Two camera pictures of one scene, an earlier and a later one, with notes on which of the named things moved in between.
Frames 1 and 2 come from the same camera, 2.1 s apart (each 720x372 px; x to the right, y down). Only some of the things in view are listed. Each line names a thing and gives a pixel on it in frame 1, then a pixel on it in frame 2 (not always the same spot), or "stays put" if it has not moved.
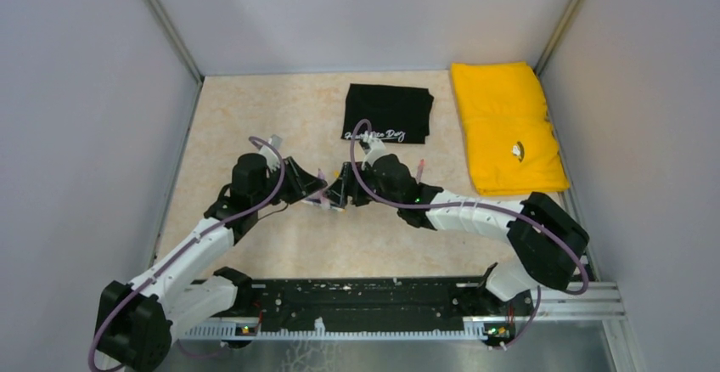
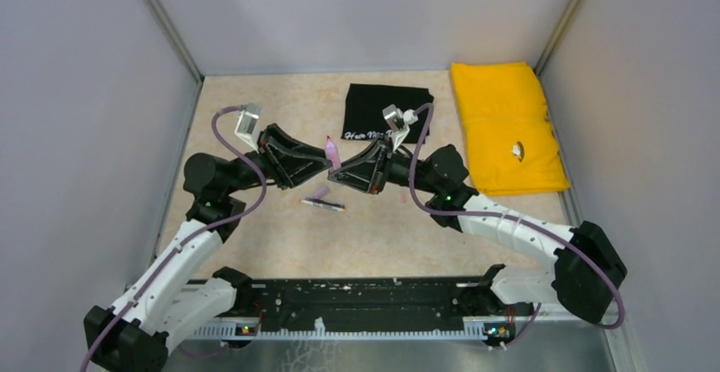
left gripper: [301, 182] to [303, 161]
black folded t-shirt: [395, 113] stays put
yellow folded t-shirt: [509, 130] stays put
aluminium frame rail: [551, 302] stays put
